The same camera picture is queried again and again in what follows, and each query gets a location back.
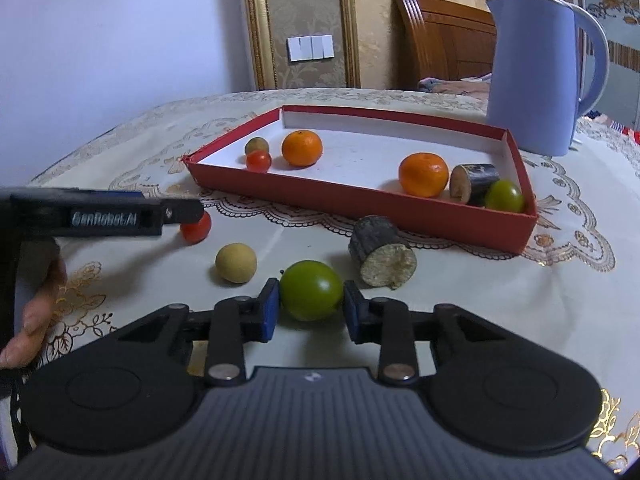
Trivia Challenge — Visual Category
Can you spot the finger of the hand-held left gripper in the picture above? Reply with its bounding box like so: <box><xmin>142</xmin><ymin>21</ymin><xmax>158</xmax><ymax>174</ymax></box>
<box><xmin>161</xmin><ymin>198</ymin><xmax>205</xmax><ymax>225</ymax></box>

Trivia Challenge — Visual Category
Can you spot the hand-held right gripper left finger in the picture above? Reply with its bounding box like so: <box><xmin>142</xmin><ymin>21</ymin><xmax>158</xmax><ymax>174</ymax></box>
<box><xmin>117</xmin><ymin>277</ymin><xmax>281</xmax><ymax>386</ymax></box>

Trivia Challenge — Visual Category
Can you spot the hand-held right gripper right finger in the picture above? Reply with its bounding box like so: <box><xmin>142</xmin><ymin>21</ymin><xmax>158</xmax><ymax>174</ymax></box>
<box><xmin>342</xmin><ymin>280</ymin><xmax>506</xmax><ymax>385</ymax></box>

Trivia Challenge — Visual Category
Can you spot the red cherry tomato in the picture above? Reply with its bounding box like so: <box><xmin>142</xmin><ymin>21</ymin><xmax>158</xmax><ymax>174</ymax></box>
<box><xmin>246</xmin><ymin>150</ymin><xmax>273</xmax><ymax>173</ymax></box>
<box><xmin>180</xmin><ymin>211</ymin><xmax>212</xmax><ymax>245</ymax></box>

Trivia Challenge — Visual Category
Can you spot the large green tomato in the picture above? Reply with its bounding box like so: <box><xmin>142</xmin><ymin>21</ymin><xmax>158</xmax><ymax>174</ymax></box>
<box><xmin>279</xmin><ymin>260</ymin><xmax>344</xmax><ymax>322</ymax></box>

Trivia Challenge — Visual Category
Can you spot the red cardboard tray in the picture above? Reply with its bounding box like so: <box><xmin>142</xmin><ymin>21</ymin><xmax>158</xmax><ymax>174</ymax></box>
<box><xmin>181</xmin><ymin>105</ymin><xmax>538</xmax><ymax>255</ymax></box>

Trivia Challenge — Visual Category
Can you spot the orange mandarin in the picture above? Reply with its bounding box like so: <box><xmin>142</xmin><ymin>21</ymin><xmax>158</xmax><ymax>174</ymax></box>
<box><xmin>281</xmin><ymin>129</ymin><xmax>323</xmax><ymax>168</ymax></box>
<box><xmin>398</xmin><ymin>152</ymin><xmax>449</xmax><ymax>198</ymax></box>

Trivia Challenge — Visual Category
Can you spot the person's left hand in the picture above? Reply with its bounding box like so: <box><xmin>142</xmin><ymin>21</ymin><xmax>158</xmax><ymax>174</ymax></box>
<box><xmin>0</xmin><ymin>254</ymin><xmax>68</xmax><ymax>368</ymax></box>

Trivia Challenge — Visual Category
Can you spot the small green jujube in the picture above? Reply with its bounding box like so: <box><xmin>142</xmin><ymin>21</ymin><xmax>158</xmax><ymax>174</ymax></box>
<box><xmin>484</xmin><ymin>179</ymin><xmax>526</xmax><ymax>213</ymax></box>

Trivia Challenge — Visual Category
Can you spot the beige blanket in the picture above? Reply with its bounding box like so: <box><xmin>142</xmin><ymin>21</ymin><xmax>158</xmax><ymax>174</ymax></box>
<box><xmin>417</xmin><ymin>74</ymin><xmax>493</xmax><ymax>96</ymax></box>

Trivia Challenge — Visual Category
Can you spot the wooden bed headboard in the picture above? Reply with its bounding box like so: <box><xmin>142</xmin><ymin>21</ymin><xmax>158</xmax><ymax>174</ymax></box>
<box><xmin>391</xmin><ymin>0</ymin><xmax>498</xmax><ymax>92</ymax></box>

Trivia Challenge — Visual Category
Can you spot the blue electric kettle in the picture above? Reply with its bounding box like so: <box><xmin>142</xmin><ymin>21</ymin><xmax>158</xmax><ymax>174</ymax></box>
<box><xmin>485</xmin><ymin>0</ymin><xmax>610</xmax><ymax>157</ymax></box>

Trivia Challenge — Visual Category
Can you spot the red striped cloth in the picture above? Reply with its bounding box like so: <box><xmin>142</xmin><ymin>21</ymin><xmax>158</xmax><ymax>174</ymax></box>
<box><xmin>592</xmin><ymin>111</ymin><xmax>640</xmax><ymax>147</ymax></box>

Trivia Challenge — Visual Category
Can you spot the wardrobe with floral doors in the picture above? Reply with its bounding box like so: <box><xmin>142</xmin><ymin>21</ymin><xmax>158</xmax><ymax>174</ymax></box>
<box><xmin>575</xmin><ymin>0</ymin><xmax>640</xmax><ymax>131</ymax></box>

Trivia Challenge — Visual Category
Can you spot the white wall switch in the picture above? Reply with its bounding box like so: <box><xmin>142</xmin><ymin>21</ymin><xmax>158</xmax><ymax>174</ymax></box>
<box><xmin>287</xmin><ymin>35</ymin><xmax>335</xmax><ymax>63</ymax></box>

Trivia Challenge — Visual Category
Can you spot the gold framed wall panel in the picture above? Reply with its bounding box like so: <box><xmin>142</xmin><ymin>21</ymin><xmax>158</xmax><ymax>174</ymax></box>
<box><xmin>241</xmin><ymin>0</ymin><xmax>362</xmax><ymax>91</ymax></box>

